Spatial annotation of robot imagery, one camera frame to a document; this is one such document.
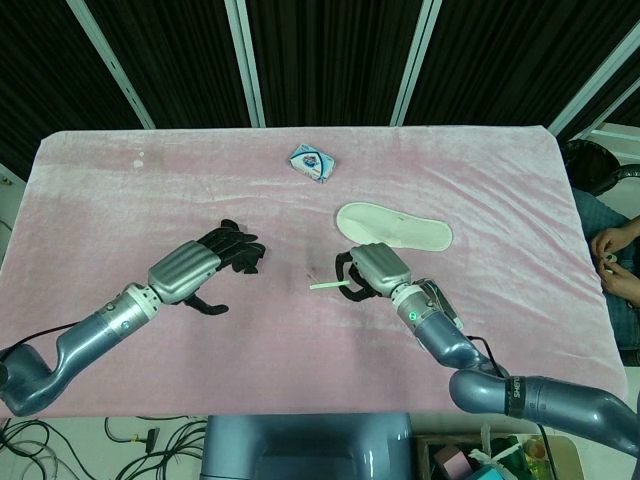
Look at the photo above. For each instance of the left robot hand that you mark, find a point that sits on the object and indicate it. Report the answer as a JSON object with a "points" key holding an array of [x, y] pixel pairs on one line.
{"points": [[185, 270]]}

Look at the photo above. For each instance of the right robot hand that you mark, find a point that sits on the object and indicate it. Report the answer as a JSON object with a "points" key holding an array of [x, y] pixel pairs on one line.
{"points": [[380, 267]]}

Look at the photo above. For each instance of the bystander bare hand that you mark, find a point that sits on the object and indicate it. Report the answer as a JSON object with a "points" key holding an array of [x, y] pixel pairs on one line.
{"points": [[625, 280], [617, 239]]}

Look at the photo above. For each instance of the white stick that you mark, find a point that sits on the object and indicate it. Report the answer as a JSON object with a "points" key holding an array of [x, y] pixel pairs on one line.
{"points": [[327, 286]]}

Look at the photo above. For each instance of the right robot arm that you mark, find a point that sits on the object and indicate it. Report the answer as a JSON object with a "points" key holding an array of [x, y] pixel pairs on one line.
{"points": [[450, 345]]}

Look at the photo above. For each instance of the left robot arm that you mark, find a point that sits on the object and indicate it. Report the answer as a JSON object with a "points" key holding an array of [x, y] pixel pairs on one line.
{"points": [[75, 340]]}

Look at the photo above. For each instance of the bystander blue jeans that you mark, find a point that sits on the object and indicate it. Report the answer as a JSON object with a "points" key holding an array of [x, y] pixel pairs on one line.
{"points": [[595, 212]]}

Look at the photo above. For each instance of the white disposable slipper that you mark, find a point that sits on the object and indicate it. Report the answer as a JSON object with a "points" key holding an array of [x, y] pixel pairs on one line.
{"points": [[380, 222]]}

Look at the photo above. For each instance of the silver digital kitchen scale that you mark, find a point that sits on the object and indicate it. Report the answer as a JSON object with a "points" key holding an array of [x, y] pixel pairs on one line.
{"points": [[442, 300]]}

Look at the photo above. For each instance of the black office chair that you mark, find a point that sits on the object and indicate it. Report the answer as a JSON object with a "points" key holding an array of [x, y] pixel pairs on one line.
{"points": [[590, 165]]}

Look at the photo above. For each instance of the pink plush table cloth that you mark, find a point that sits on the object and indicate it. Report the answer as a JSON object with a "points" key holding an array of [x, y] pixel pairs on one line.
{"points": [[320, 350]]}

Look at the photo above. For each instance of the blue white tissue packet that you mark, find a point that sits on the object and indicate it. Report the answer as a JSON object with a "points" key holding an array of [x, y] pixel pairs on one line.
{"points": [[312, 162]]}

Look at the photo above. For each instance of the black power plug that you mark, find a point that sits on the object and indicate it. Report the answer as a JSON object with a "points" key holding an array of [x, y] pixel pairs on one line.
{"points": [[151, 439]]}

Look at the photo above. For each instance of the brown cardboard box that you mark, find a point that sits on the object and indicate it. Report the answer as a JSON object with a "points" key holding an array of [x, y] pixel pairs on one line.
{"points": [[425, 450]]}

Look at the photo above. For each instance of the green snack package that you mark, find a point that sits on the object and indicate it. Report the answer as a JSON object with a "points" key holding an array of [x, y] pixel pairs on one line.
{"points": [[530, 447]]}

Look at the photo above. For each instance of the blue grey robot torso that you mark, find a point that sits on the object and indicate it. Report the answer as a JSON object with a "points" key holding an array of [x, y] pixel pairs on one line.
{"points": [[300, 450]]}

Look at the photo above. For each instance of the small pink box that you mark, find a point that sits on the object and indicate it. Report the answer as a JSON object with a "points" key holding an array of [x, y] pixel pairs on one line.
{"points": [[450, 465]]}

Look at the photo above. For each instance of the black pleated curtain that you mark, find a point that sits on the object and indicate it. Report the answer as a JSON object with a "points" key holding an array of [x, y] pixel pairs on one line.
{"points": [[190, 60]]}

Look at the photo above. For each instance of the teal packet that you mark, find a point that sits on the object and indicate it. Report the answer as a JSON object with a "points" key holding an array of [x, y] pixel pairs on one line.
{"points": [[487, 472]]}

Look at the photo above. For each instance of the white metal frame post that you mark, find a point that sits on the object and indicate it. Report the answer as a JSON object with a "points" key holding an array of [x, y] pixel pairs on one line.
{"points": [[245, 60], [115, 60], [415, 60], [600, 80]]}

